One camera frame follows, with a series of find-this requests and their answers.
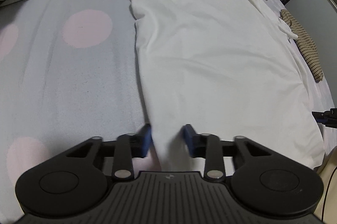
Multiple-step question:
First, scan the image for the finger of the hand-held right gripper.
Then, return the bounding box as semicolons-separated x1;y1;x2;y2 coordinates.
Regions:
312;107;337;130

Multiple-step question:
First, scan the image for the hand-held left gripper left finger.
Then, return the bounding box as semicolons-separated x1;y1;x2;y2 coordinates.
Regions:
63;124;153;182

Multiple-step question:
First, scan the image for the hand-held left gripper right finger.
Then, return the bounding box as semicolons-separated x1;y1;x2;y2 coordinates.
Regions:
182;123;274;182

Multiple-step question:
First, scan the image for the white t-shirt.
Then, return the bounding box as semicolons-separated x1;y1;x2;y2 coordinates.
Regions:
80;0;325;172

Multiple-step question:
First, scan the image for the brown striped cloth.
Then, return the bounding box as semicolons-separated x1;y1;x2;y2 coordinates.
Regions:
279;9;325;82

